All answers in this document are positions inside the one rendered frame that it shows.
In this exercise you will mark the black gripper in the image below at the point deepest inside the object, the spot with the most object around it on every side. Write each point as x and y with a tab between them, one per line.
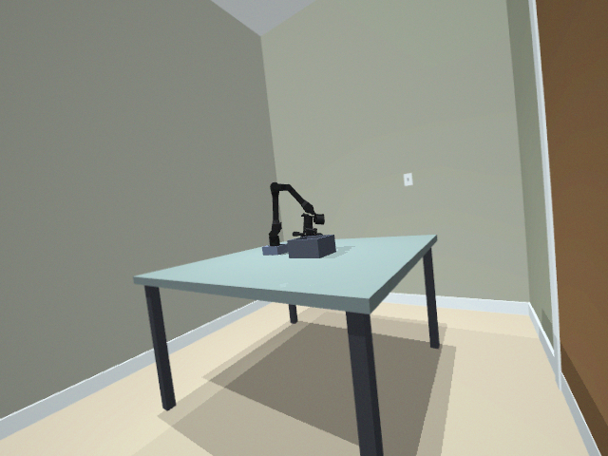
296	234

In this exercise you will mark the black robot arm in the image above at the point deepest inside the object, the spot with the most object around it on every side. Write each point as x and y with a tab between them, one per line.
308	208

